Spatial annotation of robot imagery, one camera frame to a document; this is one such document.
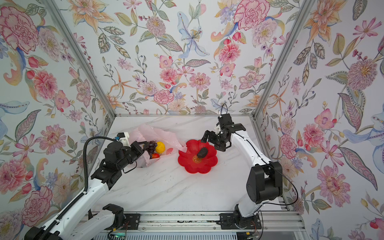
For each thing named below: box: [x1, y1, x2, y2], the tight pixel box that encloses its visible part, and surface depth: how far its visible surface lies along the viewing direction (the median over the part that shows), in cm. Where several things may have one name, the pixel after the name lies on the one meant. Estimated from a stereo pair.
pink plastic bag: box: [129, 124, 188, 168], surface depth 88 cm
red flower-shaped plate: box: [177, 139, 218, 174], surface depth 97 cm
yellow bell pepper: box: [155, 141, 166, 154], surface depth 98 cm
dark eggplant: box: [197, 147, 208, 158], surface depth 97 cm
